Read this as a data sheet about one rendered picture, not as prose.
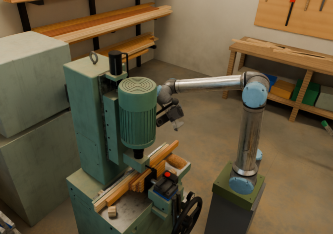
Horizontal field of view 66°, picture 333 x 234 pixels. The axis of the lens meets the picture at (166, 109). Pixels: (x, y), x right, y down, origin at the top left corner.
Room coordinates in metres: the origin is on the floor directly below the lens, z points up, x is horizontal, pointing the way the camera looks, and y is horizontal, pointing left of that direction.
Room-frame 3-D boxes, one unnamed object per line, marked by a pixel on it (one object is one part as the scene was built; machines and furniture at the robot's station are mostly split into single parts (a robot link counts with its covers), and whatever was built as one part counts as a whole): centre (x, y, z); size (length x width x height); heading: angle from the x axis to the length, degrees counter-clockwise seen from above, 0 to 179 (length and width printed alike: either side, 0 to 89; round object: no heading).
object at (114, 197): (1.08, 0.09, 0.92); 0.62 x 0.02 x 0.04; 145
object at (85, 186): (1.10, 0.24, 0.76); 0.57 x 0.45 x 0.09; 55
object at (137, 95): (1.03, 0.14, 1.35); 0.18 x 0.18 x 0.31
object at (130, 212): (0.96, 0.05, 0.87); 0.61 x 0.30 x 0.06; 145
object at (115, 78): (1.11, 0.25, 1.54); 0.08 x 0.08 x 0.17; 55
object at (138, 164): (1.04, 0.15, 1.03); 0.14 x 0.07 x 0.09; 55
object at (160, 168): (1.02, 0.06, 0.94); 0.21 x 0.01 x 0.08; 145
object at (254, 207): (1.31, -0.58, 0.28); 0.30 x 0.30 x 0.55; 58
